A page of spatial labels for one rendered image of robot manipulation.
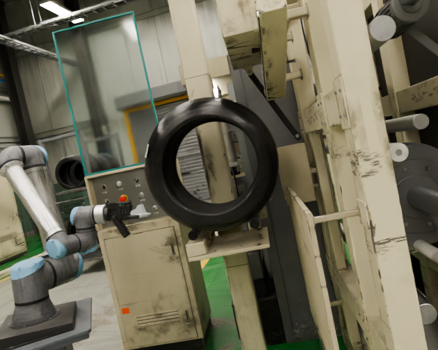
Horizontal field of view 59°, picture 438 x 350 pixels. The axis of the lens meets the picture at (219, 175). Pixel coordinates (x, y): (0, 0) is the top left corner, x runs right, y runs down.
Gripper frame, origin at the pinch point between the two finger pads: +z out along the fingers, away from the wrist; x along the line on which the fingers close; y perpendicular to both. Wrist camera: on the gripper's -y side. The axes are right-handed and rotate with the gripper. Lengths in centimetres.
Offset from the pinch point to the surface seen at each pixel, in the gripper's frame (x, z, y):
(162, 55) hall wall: 946, -199, 313
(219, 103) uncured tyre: -11, 39, 47
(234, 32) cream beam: -33, 48, 70
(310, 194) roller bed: 21, 78, 1
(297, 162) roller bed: 21, 73, 18
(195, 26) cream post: 28, 26, 93
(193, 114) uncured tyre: -13, 28, 44
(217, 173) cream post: 28.4, 31.4, 15.1
